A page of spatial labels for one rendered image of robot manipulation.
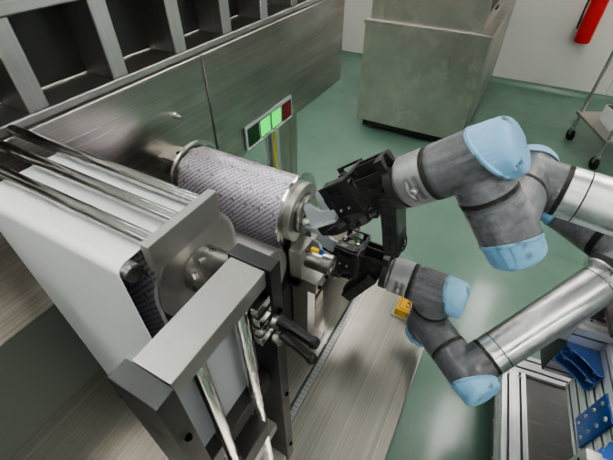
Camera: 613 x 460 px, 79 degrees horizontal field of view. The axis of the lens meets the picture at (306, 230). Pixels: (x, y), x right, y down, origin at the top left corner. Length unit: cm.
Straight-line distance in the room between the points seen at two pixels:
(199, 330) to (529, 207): 41
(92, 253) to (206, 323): 15
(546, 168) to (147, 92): 69
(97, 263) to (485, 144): 43
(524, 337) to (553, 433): 104
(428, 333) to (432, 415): 111
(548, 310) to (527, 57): 448
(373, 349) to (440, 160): 56
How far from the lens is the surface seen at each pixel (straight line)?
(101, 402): 97
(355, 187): 57
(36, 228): 49
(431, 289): 76
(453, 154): 49
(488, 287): 242
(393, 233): 58
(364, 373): 91
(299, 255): 69
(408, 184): 52
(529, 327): 81
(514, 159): 47
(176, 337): 33
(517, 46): 514
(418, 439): 185
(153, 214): 42
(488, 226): 51
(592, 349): 145
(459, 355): 80
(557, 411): 188
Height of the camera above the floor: 170
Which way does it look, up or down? 43 degrees down
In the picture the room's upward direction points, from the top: straight up
